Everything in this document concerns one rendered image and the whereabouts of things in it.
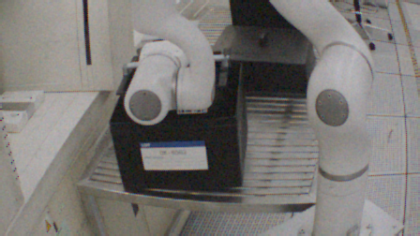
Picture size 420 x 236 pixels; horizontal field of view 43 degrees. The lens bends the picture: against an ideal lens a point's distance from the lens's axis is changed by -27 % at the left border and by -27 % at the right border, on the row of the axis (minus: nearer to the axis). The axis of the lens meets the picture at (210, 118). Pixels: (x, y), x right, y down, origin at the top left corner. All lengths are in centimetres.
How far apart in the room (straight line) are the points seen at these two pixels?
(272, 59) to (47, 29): 68
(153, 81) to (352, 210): 46
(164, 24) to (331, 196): 44
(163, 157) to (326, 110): 56
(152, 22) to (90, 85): 64
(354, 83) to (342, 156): 17
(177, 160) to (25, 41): 68
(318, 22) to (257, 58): 80
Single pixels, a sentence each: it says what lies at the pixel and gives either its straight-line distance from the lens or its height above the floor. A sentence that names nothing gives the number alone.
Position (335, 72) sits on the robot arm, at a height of 118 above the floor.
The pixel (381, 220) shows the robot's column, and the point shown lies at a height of 76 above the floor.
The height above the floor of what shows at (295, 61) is 86.
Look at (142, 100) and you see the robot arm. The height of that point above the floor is 107.
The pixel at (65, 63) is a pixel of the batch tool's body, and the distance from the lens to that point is 181.
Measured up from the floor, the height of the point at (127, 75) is 99.
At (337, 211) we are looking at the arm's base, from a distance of 121.
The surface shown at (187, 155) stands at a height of 85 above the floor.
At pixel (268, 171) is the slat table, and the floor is 76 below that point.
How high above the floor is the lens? 160
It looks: 28 degrees down
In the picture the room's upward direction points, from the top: 6 degrees counter-clockwise
